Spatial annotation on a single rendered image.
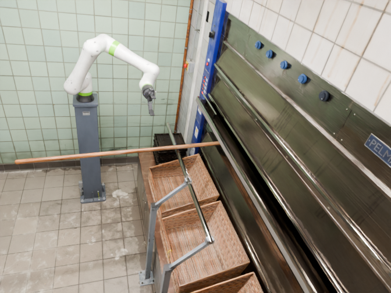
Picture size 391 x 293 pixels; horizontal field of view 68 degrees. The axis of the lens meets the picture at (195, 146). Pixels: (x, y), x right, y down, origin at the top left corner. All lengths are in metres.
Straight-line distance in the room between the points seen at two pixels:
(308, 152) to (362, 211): 0.35
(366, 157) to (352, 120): 0.15
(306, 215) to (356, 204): 0.31
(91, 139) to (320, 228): 2.15
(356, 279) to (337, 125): 0.61
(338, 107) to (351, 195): 0.35
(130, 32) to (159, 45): 0.31
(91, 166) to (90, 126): 0.48
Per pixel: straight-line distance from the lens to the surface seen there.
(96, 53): 2.30
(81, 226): 3.23
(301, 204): 1.53
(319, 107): 1.41
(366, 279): 1.36
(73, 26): 3.08
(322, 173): 1.37
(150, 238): 2.35
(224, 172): 2.32
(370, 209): 1.25
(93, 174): 3.18
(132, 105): 3.41
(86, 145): 2.95
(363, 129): 1.24
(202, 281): 2.05
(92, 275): 2.91
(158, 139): 2.90
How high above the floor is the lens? 2.51
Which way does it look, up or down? 36 degrees down
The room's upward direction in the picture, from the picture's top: 11 degrees clockwise
